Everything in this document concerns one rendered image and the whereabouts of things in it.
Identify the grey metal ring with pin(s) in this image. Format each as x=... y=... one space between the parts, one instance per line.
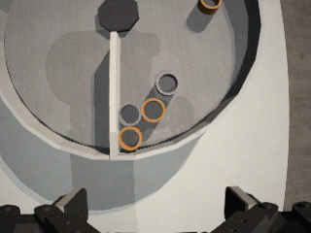
x=167 y=74
x=120 y=114

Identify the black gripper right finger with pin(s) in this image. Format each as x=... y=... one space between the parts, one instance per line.
x=259 y=217

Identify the bronze ring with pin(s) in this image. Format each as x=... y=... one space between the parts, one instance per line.
x=143 y=108
x=126 y=146
x=206 y=10

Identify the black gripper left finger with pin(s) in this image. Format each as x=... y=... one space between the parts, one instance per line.
x=52 y=218

